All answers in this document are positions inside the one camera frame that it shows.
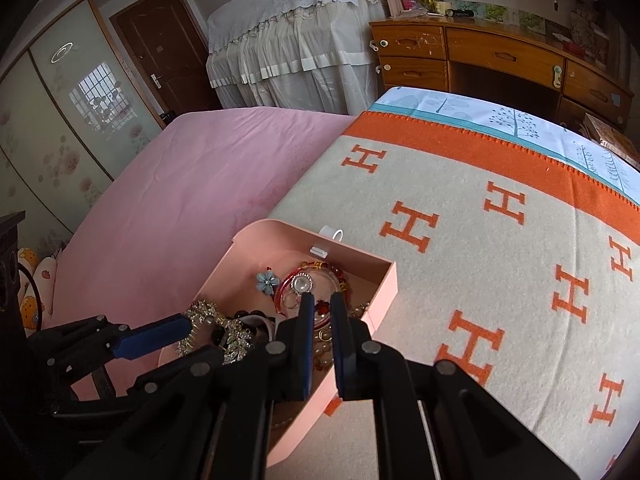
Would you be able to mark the pink bed sheet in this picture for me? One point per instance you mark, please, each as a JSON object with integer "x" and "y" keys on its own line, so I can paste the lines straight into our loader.
{"x": 151, "y": 240}

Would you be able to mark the stack of books beside desk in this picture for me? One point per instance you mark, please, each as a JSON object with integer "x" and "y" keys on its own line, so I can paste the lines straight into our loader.
{"x": 609, "y": 138}

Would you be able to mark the floral sliding wardrobe door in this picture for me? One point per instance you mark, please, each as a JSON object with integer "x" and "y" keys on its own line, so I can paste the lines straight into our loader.
{"x": 72, "y": 119}

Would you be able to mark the brown wooden door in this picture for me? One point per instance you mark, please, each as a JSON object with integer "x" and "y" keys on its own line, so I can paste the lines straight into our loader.
{"x": 161, "y": 38}

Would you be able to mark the pink jewelry box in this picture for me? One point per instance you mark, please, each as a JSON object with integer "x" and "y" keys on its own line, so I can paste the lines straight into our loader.
{"x": 319, "y": 263}

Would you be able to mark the white lace-covered piano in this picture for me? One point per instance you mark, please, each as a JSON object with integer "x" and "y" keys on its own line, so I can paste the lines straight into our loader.
{"x": 302, "y": 54}

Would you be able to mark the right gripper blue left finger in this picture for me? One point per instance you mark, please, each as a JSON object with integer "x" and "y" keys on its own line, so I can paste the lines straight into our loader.
{"x": 294, "y": 364}

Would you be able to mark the blue white tree-print sheet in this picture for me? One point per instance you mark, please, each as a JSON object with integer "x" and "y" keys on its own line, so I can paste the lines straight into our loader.
{"x": 506, "y": 123}

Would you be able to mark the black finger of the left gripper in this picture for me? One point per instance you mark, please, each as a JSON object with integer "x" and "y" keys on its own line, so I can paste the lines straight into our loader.
{"x": 202, "y": 378}

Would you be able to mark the orange grey H-pattern blanket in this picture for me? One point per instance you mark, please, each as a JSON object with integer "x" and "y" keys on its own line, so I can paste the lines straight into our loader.
{"x": 518, "y": 267}

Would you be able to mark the blue flower brooch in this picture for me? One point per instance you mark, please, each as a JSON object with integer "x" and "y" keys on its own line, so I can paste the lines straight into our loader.
{"x": 267, "y": 282}

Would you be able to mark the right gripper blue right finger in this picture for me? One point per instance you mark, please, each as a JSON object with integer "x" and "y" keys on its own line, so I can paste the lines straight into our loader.
{"x": 355, "y": 354}

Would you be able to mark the wooden desk with drawers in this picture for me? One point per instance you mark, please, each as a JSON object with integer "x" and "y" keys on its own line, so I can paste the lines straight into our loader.
{"x": 499, "y": 63}

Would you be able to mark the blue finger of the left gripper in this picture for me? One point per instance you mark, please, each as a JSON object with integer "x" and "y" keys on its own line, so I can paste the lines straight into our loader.
{"x": 155, "y": 334}

